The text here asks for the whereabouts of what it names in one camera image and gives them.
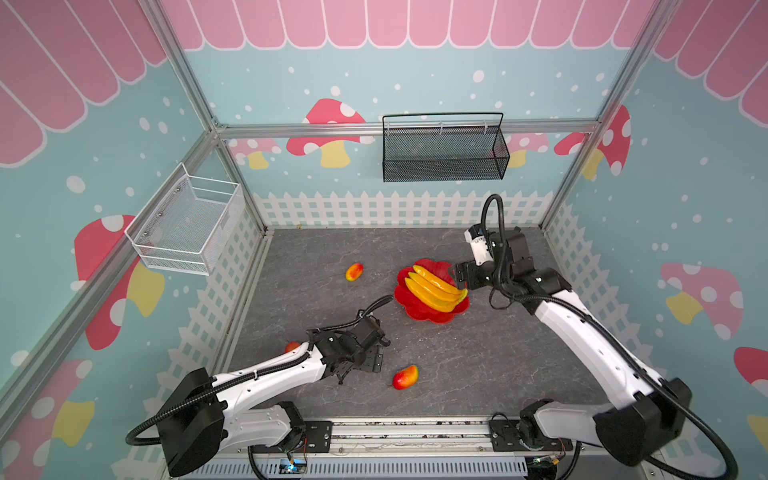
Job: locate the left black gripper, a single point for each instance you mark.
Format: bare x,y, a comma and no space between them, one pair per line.
374,359

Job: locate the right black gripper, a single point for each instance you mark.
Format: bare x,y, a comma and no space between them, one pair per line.
470,271

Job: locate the yellow fake banana bunch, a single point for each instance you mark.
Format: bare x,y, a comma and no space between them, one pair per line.
432,291

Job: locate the red yellow mango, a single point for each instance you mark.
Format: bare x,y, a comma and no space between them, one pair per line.
406,378
354,272

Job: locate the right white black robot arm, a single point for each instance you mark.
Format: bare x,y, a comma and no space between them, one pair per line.
643,412

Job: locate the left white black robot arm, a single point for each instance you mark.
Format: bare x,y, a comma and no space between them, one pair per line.
233,393

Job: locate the red flower-shaped fruit bowl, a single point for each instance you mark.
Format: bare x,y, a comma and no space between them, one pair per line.
414,308

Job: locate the red yellow fruit at left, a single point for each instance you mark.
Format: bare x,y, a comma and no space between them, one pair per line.
292,346

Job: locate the aluminium front rail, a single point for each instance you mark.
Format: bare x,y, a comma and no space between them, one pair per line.
408,435

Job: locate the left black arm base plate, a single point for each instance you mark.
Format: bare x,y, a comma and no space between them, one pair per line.
311,437

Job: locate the black wire mesh basket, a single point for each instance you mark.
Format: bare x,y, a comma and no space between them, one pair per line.
453,146

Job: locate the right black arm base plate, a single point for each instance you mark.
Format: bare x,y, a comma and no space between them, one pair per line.
507,436

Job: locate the white wire mesh basket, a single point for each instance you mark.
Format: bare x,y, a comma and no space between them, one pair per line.
185,227

